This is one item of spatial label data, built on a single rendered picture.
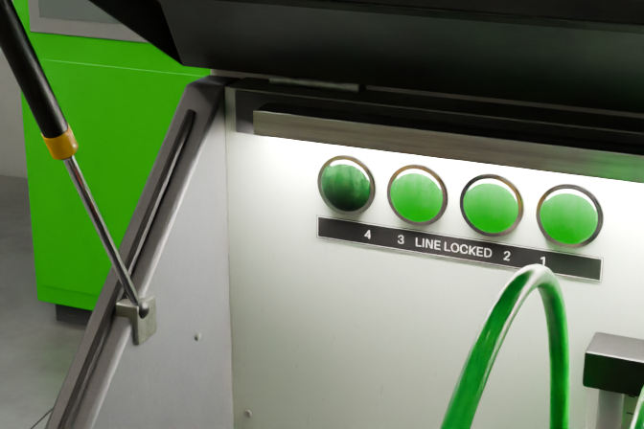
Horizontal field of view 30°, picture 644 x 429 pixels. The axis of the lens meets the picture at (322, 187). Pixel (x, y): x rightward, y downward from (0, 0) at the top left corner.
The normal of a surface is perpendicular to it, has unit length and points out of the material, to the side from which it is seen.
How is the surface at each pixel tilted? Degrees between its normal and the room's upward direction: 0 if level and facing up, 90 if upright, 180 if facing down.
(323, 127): 90
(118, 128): 90
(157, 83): 90
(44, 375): 0
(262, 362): 90
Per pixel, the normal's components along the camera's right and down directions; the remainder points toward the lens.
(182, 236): 0.92, 0.13
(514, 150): -0.40, 0.29
